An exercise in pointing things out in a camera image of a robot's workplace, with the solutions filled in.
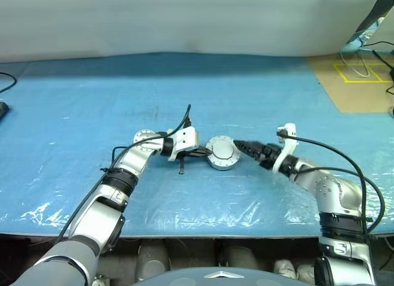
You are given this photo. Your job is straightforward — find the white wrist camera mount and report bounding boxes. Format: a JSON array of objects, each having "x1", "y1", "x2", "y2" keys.
[
  {"x1": 270, "y1": 123, "x2": 298, "y2": 173},
  {"x1": 167, "y1": 126, "x2": 198, "y2": 162}
]

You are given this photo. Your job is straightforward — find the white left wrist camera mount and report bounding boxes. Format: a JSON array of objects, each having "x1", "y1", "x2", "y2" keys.
[{"x1": 167, "y1": 126, "x2": 198, "y2": 162}]

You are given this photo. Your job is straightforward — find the grey rounded robot leg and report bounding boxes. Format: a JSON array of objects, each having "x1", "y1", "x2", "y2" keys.
[
  {"x1": 137, "y1": 241, "x2": 170, "y2": 280},
  {"x1": 221, "y1": 245, "x2": 259, "y2": 270}
]

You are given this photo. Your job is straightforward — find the grey stand with foil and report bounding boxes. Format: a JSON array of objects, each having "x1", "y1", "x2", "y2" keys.
[{"x1": 341, "y1": 0, "x2": 394, "y2": 52}]

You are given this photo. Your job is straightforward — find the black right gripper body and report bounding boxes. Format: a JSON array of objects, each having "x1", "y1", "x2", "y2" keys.
[{"x1": 257, "y1": 143, "x2": 283, "y2": 171}]

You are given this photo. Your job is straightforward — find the yellow tape outline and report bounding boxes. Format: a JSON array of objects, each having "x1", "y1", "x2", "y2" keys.
[{"x1": 334, "y1": 62, "x2": 394, "y2": 83}]

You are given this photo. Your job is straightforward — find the thin white cable loop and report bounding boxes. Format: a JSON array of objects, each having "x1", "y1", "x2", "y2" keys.
[{"x1": 340, "y1": 47, "x2": 370, "y2": 78}]

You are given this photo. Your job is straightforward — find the brown cardboard sheet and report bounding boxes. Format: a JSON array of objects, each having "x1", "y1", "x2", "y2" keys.
[{"x1": 307, "y1": 54, "x2": 394, "y2": 114}]

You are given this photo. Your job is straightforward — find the white shoe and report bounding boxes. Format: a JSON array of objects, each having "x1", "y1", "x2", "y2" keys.
[
  {"x1": 273, "y1": 259, "x2": 296, "y2": 277},
  {"x1": 295, "y1": 263, "x2": 316, "y2": 280}
]

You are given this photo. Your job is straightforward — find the grey robot torso silver emblem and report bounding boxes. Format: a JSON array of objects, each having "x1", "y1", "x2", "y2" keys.
[{"x1": 129, "y1": 266, "x2": 296, "y2": 286}]

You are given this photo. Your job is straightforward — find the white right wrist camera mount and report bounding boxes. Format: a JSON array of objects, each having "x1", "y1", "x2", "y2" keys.
[{"x1": 270, "y1": 123, "x2": 298, "y2": 173}]

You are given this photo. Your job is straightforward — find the black cable beside keyboard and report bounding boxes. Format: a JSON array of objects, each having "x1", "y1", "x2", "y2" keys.
[{"x1": 0, "y1": 71, "x2": 18, "y2": 94}]

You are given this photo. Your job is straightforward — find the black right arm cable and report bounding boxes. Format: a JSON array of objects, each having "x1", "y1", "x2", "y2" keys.
[{"x1": 276, "y1": 131, "x2": 386, "y2": 234}]

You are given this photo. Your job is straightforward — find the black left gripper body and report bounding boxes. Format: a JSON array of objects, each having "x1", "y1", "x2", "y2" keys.
[{"x1": 177, "y1": 147, "x2": 198, "y2": 175}]

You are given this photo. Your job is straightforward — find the thin black floor cable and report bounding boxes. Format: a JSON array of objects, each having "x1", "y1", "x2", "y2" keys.
[{"x1": 363, "y1": 41, "x2": 394, "y2": 97}]

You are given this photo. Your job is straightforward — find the round silver metal disc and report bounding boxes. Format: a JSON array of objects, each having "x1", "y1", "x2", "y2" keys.
[{"x1": 205, "y1": 134, "x2": 241, "y2": 171}]

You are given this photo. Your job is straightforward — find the blue plastic table cover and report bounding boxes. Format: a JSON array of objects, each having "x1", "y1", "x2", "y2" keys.
[{"x1": 0, "y1": 53, "x2": 394, "y2": 237}]

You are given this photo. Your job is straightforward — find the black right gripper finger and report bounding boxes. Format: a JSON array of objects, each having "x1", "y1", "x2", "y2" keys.
[
  {"x1": 233, "y1": 140, "x2": 263, "y2": 152},
  {"x1": 238, "y1": 146, "x2": 261, "y2": 161}
]

